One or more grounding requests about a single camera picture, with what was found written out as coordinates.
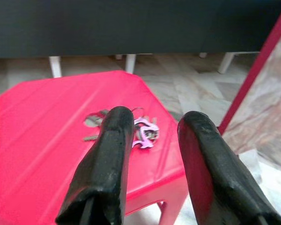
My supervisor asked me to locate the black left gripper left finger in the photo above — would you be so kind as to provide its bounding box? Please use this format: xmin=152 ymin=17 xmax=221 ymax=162
xmin=55 ymin=105 xmax=135 ymax=225

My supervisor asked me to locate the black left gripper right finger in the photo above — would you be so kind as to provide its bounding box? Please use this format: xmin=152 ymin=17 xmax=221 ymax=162
xmin=177 ymin=111 xmax=281 ymax=225

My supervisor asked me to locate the red plastic stool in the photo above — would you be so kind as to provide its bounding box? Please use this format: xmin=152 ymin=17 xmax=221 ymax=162
xmin=0 ymin=70 xmax=190 ymax=225

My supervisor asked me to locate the dark sofa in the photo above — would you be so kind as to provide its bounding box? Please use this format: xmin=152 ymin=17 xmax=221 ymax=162
xmin=0 ymin=0 xmax=281 ymax=58

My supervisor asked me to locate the red metal frame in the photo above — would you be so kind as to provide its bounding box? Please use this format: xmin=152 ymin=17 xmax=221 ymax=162
xmin=216 ymin=2 xmax=281 ymax=136

